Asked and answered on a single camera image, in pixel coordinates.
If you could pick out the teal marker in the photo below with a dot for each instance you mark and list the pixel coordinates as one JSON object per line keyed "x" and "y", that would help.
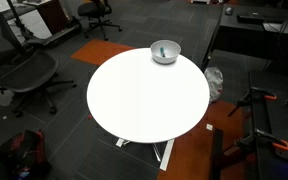
{"x": 162, "y": 52}

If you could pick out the white bowl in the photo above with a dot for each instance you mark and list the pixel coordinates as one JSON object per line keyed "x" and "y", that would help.
{"x": 171, "y": 48}

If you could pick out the round white table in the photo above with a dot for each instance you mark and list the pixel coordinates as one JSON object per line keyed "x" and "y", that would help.
{"x": 139, "y": 100}

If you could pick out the white plastic bag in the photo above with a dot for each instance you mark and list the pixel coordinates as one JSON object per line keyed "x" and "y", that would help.
{"x": 215, "y": 81}

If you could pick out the black office chair far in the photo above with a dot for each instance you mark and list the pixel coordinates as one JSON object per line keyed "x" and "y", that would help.
{"x": 95, "y": 10}

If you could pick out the black scooter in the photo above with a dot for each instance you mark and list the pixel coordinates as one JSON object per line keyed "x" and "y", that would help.
{"x": 40, "y": 22}

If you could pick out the black keyboard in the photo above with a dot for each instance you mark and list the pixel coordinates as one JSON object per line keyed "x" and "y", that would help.
{"x": 250, "y": 18}

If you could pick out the black mesh office chair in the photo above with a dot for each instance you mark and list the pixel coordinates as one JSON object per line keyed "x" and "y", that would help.
{"x": 25, "y": 72}

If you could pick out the red and black backpack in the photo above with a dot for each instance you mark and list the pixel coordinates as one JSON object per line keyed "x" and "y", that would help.
{"x": 24, "y": 156}

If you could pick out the black desk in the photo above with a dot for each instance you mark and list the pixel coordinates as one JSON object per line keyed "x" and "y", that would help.
{"x": 267, "y": 40}

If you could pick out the orange-handled clamp lower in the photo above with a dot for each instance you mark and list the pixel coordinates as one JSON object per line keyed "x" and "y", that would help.
{"x": 247, "y": 142}

